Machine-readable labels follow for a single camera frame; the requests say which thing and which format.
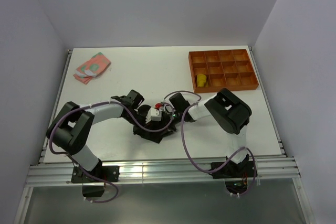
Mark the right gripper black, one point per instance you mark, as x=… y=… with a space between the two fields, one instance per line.
x=171 y=126

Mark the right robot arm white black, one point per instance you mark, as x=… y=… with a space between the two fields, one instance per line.
x=231 y=114

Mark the aluminium side rail right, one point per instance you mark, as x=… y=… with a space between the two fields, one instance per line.
x=283 y=152

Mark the pink green patterned socks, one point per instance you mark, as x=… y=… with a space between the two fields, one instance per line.
x=92 y=68

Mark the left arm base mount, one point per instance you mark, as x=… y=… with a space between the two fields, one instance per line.
x=94 y=183

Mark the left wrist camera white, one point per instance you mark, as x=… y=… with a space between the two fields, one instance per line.
x=153 y=114

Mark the yellow sock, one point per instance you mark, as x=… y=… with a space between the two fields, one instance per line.
x=201 y=81

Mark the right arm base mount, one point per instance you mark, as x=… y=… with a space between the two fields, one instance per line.
x=241 y=172

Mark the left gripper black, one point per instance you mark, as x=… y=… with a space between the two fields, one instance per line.
x=144 y=115

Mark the aluminium frame rail front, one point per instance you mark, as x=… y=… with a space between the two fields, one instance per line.
x=157 y=172

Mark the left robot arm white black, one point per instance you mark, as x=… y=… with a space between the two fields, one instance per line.
x=69 y=131

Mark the orange compartment tray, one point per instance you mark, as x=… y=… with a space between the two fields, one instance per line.
x=226 y=68

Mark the black sock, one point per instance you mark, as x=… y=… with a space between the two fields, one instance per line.
x=155 y=137

